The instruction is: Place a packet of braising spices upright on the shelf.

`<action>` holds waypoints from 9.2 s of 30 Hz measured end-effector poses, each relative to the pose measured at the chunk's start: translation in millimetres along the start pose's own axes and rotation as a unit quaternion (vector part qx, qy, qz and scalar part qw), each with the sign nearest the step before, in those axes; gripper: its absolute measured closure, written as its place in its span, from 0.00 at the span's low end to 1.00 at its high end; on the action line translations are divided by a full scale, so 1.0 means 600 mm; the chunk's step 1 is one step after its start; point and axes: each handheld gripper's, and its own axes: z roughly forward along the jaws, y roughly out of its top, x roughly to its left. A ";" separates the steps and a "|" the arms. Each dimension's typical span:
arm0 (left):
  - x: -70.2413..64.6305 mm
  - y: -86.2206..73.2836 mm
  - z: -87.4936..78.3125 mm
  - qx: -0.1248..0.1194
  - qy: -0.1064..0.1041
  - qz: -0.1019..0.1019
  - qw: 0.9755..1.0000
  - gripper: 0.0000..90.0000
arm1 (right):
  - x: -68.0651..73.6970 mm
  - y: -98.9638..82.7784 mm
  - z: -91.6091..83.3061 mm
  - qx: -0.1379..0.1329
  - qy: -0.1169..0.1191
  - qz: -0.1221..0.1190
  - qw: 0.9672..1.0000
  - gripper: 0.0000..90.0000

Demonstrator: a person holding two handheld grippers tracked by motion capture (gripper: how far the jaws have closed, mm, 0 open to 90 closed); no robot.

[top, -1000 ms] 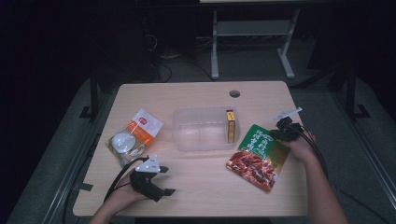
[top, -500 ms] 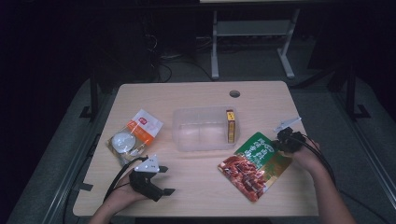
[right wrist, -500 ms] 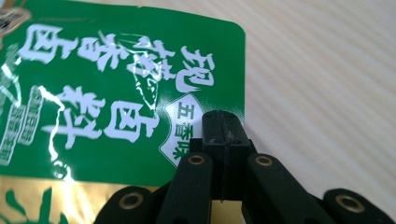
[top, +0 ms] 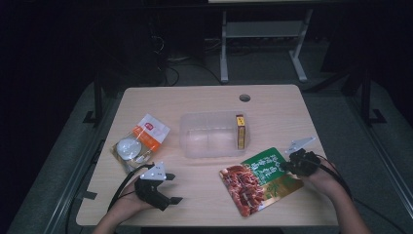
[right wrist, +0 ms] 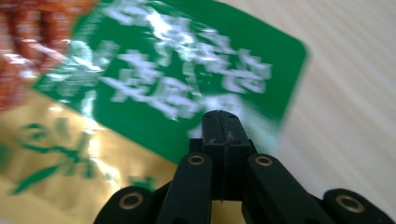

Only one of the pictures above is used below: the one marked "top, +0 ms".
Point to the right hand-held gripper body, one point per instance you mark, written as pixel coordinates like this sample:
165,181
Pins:
303,162

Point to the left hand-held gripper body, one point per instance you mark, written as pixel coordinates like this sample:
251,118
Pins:
151,190

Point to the green and red snack packet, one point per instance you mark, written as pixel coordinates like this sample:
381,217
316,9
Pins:
256,185

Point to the clear plastic container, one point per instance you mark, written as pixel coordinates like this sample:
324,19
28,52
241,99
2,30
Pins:
207,139

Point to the yellow and red box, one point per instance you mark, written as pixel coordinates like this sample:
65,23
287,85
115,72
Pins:
240,131

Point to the person's left hand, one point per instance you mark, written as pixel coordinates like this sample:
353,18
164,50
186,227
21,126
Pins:
128,206

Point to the person's right hand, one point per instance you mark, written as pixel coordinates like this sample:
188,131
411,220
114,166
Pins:
326,182

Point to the orange white clear packet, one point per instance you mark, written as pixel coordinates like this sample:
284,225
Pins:
142,139

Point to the white metal stand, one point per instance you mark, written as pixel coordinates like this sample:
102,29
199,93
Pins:
263,29

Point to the black metal frame leg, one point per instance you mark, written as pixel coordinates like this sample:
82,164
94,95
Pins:
367,97
97,97

